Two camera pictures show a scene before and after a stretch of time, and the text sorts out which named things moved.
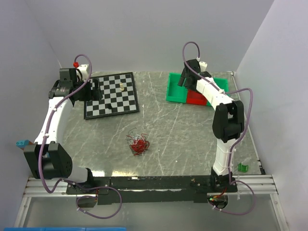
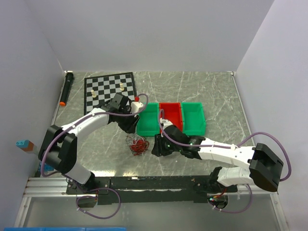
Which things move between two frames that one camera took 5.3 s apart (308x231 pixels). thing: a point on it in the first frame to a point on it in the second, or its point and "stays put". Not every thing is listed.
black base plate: (151, 189) stays put
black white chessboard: (119, 96) stays put
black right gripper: (182, 79) to (158, 149)
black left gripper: (95, 94) to (130, 128)
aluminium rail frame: (264, 185) stays put
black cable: (137, 144) stays put
